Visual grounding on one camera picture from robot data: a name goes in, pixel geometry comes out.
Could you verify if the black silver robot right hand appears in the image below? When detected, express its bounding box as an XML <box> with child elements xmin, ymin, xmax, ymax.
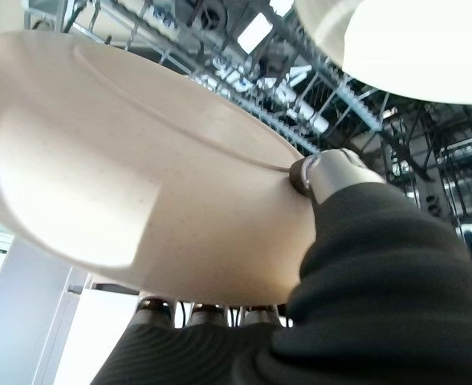
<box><xmin>91</xmin><ymin>147</ymin><xmax>472</xmax><ymax>385</ymax></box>

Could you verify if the white kitchen cabinet front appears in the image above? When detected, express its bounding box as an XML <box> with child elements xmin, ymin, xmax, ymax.
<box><xmin>0</xmin><ymin>236</ymin><xmax>141</xmax><ymax>385</ymax></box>

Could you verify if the beige ceramic plate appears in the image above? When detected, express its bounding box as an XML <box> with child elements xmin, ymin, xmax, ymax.
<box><xmin>294</xmin><ymin>0</ymin><xmax>472</xmax><ymax>105</ymax></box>
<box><xmin>0</xmin><ymin>30</ymin><xmax>318</xmax><ymax>307</ymax></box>

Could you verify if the dark wire dishwasher rack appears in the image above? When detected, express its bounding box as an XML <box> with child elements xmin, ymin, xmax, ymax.
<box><xmin>22</xmin><ymin>0</ymin><xmax>472</xmax><ymax>261</ymax></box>

